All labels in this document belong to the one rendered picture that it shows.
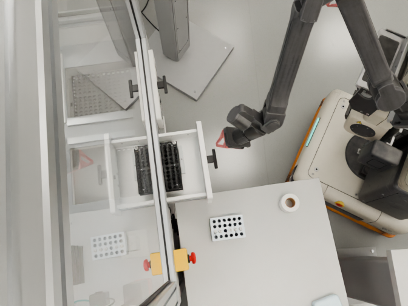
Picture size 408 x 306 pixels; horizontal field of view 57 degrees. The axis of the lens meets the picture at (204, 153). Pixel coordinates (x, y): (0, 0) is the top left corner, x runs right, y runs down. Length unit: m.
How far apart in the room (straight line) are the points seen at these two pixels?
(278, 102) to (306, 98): 1.41
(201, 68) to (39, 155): 2.24
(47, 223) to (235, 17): 2.54
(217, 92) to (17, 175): 2.21
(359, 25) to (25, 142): 0.88
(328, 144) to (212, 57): 0.94
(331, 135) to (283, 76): 1.13
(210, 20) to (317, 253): 1.75
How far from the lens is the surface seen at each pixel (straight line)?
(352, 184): 2.12
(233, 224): 1.46
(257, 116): 1.16
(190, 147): 1.43
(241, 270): 1.46
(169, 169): 1.35
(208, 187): 1.30
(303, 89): 2.53
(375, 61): 1.10
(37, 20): 0.29
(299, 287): 1.50
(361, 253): 2.38
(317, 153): 2.10
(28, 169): 0.25
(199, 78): 2.43
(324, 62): 2.66
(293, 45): 1.01
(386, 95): 1.14
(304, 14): 0.94
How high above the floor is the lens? 2.21
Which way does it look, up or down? 75 degrees down
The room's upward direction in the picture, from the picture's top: 3 degrees clockwise
